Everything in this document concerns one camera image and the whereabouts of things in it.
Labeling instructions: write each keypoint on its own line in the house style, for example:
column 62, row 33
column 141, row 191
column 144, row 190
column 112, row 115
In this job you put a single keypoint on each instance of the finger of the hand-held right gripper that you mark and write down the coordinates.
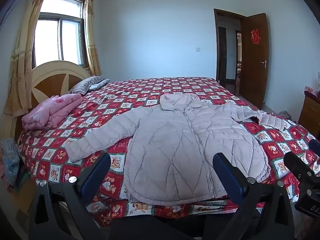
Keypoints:
column 315, row 145
column 297, row 163

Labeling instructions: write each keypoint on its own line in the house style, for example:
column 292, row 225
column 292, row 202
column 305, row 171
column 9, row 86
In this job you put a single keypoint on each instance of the cream and wood headboard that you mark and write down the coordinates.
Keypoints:
column 47, row 80

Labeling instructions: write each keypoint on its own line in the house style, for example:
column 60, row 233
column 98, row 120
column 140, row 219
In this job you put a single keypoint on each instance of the wide yellow floral curtain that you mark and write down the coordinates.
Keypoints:
column 26, row 55

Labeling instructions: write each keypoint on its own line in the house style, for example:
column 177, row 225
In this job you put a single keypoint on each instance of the pale patterned pillow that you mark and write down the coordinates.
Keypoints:
column 100, row 85

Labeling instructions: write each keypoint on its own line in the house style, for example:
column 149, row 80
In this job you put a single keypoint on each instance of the narrow yellow floral curtain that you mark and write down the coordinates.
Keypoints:
column 92, row 35

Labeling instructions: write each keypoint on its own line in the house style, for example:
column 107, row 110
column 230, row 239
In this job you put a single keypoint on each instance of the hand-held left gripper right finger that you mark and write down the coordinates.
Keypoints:
column 230, row 178

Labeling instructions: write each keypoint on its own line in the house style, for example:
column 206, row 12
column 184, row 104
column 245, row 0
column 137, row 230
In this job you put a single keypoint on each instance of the wooden cabinet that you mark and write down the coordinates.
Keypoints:
column 310, row 115

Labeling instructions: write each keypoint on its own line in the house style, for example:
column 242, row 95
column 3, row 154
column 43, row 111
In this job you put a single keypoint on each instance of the striped pillow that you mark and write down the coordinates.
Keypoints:
column 81, row 86

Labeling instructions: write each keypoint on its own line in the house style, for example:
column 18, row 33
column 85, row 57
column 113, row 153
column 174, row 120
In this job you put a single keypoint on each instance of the light pink puffer jacket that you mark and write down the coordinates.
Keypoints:
column 170, row 152

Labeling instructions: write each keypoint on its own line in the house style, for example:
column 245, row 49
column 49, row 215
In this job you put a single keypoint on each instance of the red paper door decoration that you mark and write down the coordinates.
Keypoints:
column 256, row 36

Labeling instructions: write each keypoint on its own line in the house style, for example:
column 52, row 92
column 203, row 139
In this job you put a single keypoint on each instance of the pink box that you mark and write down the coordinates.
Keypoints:
column 311, row 90

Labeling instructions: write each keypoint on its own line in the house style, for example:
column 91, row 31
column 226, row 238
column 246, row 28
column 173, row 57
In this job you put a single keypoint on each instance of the brown door frame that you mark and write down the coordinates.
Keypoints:
column 216, row 42

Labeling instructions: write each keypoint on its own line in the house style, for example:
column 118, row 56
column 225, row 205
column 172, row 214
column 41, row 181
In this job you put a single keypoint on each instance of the window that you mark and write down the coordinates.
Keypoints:
column 60, row 32

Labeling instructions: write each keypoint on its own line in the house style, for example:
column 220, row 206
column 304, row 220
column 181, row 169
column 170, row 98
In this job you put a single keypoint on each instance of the folded pink quilt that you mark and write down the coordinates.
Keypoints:
column 53, row 110

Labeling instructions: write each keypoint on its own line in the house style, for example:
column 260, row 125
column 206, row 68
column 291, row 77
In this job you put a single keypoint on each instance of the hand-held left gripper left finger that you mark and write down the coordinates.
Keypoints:
column 96, row 173

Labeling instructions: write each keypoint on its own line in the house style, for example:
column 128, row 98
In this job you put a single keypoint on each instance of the brown wooden door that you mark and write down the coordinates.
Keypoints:
column 255, row 80

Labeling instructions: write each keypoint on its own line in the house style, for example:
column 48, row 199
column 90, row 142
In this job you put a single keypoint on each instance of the dark cloth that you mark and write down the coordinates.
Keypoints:
column 286, row 116

